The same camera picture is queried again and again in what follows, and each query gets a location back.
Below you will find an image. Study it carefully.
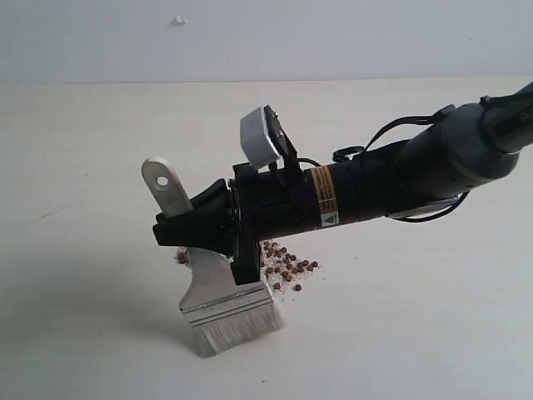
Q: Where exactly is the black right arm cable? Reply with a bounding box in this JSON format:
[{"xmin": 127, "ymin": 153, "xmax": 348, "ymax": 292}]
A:
[{"xmin": 297, "ymin": 95, "xmax": 501, "ymax": 222}]

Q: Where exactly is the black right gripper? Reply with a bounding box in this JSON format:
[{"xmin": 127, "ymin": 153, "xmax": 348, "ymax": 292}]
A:
[{"xmin": 152, "ymin": 160, "xmax": 391, "ymax": 284}]

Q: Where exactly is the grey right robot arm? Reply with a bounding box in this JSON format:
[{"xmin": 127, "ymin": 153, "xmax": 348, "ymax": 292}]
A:
[{"xmin": 152, "ymin": 86, "xmax": 532, "ymax": 285}]

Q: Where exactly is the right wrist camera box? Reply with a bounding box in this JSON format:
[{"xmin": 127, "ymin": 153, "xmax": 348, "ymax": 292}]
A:
[{"xmin": 239, "ymin": 105, "xmax": 297, "ymax": 171}]

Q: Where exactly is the pile of brown beans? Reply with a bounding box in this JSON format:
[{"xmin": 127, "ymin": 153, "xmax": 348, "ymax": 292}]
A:
[{"xmin": 174, "ymin": 241, "xmax": 321, "ymax": 308}]

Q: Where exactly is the white-handled paint brush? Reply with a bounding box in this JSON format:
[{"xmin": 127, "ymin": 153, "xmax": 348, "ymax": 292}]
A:
[{"xmin": 141, "ymin": 157, "xmax": 284, "ymax": 358}]

